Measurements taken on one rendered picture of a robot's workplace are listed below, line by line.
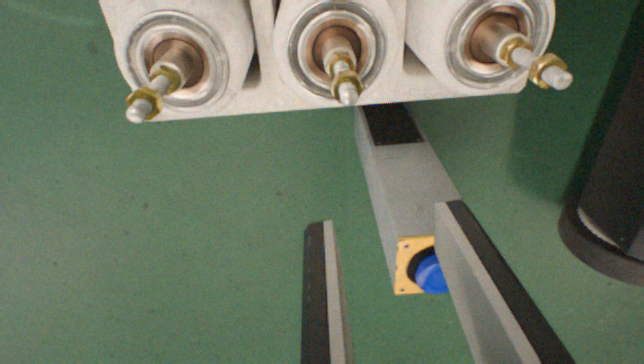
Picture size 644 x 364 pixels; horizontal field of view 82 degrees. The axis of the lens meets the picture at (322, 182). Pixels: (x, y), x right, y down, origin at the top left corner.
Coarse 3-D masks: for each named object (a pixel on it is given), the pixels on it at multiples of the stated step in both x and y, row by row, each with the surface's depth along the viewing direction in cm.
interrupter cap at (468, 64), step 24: (480, 0) 26; (504, 0) 26; (528, 0) 26; (456, 24) 27; (480, 24) 27; (504, 24) 27; (528, 24) 27; (456, 48) 28; (480, 48) 28; (456, 72) 29; (480, 72) 29; (504, 72) 29
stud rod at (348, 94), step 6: (336, 66) 24; (342, 66) 23; (348, 66) 24; (336, 72) 23; (342, 84) 21; (348, 84) 21; (342, 90) 21; (348, 90) 20; (354, 90) 20; (342, 96) 20; (348, 96) 20; (354, 96) 20; (342, 102) 21; (348, 102) 21; (354, 102) 21
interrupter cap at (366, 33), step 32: (320, 0) 25; (352, 0) 25; (288, 32) 27; (320, 32) 27; (352, 32) 27; (384, 32) 27; (288, 64) 28; (320, 64) 28; (384, 64) 28; (320, 96) 29
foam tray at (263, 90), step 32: (128, 0) 31; (256, 0) 32; (256, 32) 33; (256, 64) 43; (416, 64) 39; (256, 96) 37; (288, 96) 37; (384, 96) 37; (416, 96) 38; (448, 96) 38
